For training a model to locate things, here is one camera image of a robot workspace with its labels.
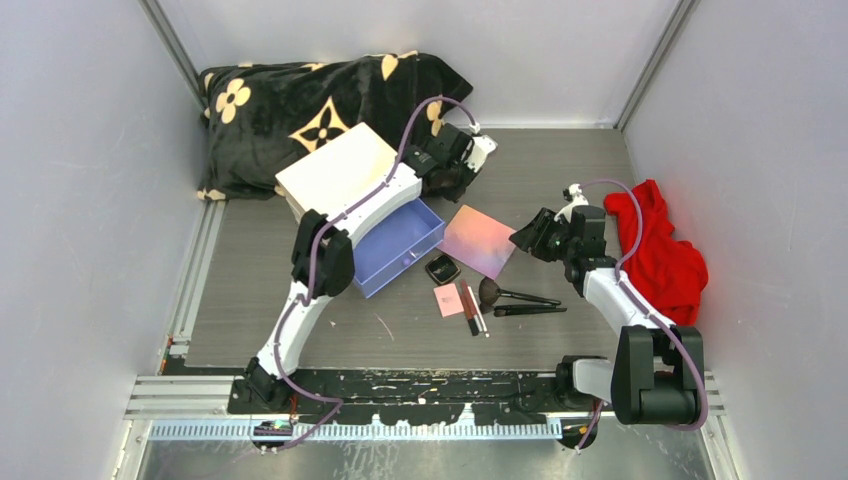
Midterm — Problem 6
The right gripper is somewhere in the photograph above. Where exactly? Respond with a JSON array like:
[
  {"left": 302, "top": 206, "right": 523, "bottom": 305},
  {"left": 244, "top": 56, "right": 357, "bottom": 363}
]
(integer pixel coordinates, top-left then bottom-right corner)
[{"left": 510, "top": 207, "right": 578, "bottom": 263}]

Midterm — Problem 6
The holographic pink palette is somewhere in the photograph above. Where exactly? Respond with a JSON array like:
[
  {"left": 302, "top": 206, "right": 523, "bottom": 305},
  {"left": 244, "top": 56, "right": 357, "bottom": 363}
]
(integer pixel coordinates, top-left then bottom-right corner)
[{"left": 439, "top": 205, "right": 516, "bottom": 279}]

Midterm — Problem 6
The black square compact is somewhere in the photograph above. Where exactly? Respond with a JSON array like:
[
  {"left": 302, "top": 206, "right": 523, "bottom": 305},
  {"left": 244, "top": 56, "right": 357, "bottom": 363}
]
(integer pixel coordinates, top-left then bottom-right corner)
[{"left": 425, "top": 253, "right": 461, "bottom": 286}]

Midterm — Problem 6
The white drawer organizer box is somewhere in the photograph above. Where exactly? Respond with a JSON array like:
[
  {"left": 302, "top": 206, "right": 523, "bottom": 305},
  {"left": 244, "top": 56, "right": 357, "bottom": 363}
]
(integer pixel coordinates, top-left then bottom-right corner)
[{"left": 275, "top": 123, "right": 397, "bottom": 222}]

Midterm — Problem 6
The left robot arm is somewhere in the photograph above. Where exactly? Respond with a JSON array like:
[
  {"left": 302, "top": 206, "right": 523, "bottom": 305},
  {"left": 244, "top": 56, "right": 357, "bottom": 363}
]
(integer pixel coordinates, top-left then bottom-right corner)
[{"left": 228, "top": 123, "right": 497, "bottom": 413}]

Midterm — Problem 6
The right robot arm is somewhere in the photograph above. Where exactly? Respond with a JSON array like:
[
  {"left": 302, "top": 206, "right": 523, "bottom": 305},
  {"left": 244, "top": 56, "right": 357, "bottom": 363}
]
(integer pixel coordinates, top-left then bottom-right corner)
[{"left": 509, "top": 205, "right": 709, "bottom": 430}]

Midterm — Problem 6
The black makeup brush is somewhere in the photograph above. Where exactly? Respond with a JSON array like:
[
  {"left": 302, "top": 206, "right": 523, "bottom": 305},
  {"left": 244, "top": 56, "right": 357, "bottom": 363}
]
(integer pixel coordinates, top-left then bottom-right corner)
[{"left": 493, "top": 305, "right": 568, "bottom": 317}]

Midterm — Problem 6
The red makeup pencil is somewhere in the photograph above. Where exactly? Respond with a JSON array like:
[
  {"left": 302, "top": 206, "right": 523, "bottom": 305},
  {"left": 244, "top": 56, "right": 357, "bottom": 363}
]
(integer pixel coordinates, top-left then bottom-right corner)
[{"left": 459, "top": 280, "right": 480, "bottom": 336}]

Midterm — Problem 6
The white makeup pencil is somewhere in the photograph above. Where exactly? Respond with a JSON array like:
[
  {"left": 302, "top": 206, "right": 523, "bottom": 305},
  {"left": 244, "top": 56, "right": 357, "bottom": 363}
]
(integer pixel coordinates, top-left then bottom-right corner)
[{"left": 465, "top": 284, "right": 490, "bottom": 338}]

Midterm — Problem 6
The large powder brush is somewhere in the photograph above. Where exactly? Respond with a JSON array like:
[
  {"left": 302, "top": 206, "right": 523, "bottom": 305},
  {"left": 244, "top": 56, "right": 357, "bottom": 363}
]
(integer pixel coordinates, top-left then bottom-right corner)
[{"left": 478, "top": 277, "right": 561, "bottom": 313}]

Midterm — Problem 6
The small pink compact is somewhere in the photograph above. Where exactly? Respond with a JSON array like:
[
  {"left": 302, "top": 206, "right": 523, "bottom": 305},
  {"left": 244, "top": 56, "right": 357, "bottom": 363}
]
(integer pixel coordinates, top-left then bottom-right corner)
[{"left": 434, "top": 283, "right": 464, "bottom": 318}]

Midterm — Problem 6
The red cloth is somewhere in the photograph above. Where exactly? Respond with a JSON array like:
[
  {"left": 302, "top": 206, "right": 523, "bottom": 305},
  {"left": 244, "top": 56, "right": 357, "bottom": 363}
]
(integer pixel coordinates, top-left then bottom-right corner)
[{"left": 604, "top": 179, "right": 709, "bottom": 326}]

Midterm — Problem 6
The black floral plush blanket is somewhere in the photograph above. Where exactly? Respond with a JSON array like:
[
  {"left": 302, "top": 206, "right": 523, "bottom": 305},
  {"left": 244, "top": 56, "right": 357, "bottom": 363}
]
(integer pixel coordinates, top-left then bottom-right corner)
[{"left": 197, "top": 51, "right": 473, "bottom": 201}]

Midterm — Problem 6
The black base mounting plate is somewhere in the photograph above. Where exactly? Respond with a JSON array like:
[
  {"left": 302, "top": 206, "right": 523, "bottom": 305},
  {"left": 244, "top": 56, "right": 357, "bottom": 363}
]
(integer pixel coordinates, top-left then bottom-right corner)
[{"left": 227, "top": 369, "right": 594, "bottom": 426}]

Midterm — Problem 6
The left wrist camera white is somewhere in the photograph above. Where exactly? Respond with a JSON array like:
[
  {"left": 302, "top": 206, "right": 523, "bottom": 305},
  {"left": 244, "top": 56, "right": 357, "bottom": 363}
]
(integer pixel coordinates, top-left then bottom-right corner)
[{"left": 465, "top": 135, "right": 498, "bottom": 174}]

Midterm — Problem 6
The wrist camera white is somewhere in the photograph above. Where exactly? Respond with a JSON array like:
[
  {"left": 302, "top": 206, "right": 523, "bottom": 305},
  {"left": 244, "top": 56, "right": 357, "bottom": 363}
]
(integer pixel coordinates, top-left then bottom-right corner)
[
  {"left": 465, "top": 135, "right": 498, "bottom": 174},
  {"left": 559, "top": 183, "right": 589, "bottom": 221}
]

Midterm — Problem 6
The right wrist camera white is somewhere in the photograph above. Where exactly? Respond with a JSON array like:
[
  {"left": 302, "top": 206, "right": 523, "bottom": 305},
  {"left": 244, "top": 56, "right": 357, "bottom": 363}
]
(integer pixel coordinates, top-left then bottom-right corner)
[{"left": 559, "top": 183, "right": 589, "bottom": 221}]

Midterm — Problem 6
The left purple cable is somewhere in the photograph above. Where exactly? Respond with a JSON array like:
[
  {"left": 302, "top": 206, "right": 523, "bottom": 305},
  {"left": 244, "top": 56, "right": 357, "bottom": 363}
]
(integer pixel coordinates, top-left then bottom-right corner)
[{"left": 261, "top": 95, "right": 482, "bottom": 454}]

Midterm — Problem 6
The purple cable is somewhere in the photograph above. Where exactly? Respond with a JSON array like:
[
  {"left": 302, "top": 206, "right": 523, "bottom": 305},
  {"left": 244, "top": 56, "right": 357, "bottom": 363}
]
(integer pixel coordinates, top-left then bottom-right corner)
[
  {"left": 574, "top": 178, "right": 709, "bottom": 452},
  {"left": 261, "top": 95, "right": 482, "bottom": 454}
]

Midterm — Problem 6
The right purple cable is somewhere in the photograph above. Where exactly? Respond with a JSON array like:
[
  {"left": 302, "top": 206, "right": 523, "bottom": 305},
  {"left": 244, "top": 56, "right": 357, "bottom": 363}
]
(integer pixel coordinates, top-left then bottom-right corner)
[{"left": 574, "top": 178, "right": 709, "bottom": 452}]

